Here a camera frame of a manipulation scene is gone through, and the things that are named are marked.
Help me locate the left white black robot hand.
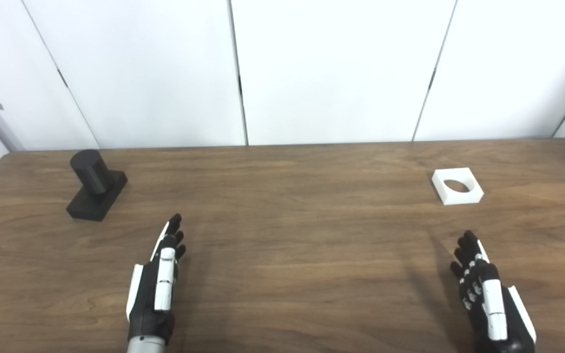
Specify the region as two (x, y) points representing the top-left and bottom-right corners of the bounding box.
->
(126, 213), (186, 345)

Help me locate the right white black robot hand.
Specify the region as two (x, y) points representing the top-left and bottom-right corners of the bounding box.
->
(450, 230), (537, 353)

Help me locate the black peg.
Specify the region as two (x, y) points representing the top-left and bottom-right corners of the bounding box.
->
(66, 150), (128, 222)

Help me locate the white square piece with hole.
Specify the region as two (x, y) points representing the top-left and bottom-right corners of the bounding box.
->
(432, 167), (485, 205)

